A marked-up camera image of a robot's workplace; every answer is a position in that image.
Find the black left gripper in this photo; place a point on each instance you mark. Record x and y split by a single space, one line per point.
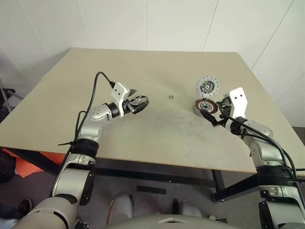
129 106

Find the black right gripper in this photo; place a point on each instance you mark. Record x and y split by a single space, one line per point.
225 105

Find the motor stator with copper coils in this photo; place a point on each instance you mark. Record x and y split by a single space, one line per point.
203 105

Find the silver motor cover with circuit board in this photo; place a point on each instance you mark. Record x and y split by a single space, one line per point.
207 86

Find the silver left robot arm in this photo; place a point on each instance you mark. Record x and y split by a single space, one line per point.
89 128

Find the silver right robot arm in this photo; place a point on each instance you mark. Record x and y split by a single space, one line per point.
264 152

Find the small metal washer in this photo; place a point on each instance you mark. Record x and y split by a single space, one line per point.
169 96

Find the black floor strip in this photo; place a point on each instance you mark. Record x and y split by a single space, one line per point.
151 190

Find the grey robot right knee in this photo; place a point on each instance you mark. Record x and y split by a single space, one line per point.
190 208

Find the grey robot knee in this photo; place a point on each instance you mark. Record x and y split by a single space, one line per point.
190 208
121 205

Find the orange floor sheet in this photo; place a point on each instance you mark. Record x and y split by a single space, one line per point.
51 158

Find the grey robot left knee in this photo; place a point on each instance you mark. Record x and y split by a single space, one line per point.
121 205

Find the grey robot torso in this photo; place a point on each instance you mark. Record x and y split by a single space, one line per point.
143 224

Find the grey tripod stand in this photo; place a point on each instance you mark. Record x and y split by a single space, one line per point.
6 97

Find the black shoe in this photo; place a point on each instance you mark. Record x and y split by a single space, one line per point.
25 207

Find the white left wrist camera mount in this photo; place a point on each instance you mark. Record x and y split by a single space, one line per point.
119 91

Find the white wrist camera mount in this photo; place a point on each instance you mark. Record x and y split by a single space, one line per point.
119 91
238 102

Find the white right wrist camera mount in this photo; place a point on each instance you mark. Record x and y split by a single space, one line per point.
238 102

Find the black table frame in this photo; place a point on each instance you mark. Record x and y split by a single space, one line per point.
155 176

